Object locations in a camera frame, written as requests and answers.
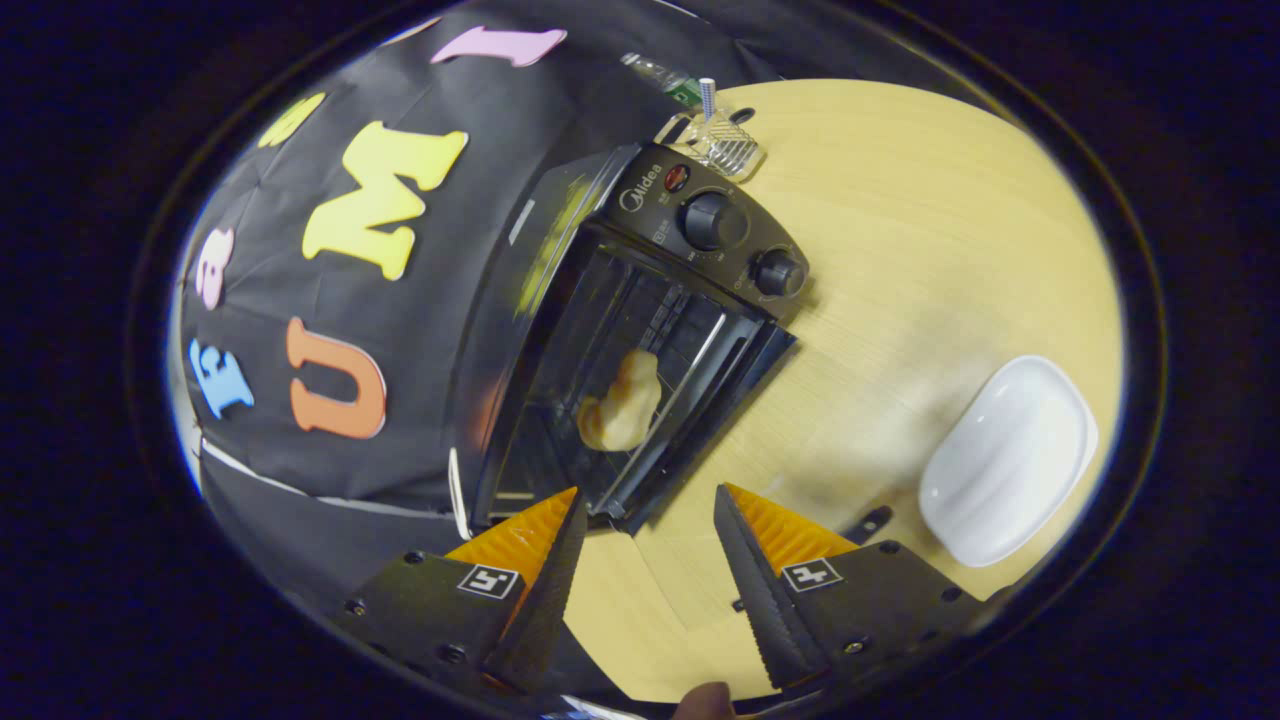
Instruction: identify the golden croissant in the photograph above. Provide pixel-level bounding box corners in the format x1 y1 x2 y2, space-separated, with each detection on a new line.
576 348 664 453

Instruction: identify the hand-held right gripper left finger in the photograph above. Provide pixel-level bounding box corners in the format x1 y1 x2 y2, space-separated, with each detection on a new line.
335 487 591 696

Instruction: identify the black backdrop cloth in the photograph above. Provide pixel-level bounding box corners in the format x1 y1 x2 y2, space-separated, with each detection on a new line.
165 0 781 601

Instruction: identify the black electric oven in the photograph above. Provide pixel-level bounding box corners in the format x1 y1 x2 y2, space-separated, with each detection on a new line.
450 140 813 536

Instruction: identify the clear holder with wire rack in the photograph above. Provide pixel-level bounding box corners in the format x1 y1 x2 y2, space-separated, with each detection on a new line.
655 77 763 183

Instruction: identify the white plate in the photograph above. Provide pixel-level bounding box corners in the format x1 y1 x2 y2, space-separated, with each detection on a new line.
918 355 1099 569

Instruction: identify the green label water bottle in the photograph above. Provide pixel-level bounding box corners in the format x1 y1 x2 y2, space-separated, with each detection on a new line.
620 52 706 109

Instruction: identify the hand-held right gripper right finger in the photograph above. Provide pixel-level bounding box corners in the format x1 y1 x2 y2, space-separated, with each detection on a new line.
713 483 986 693

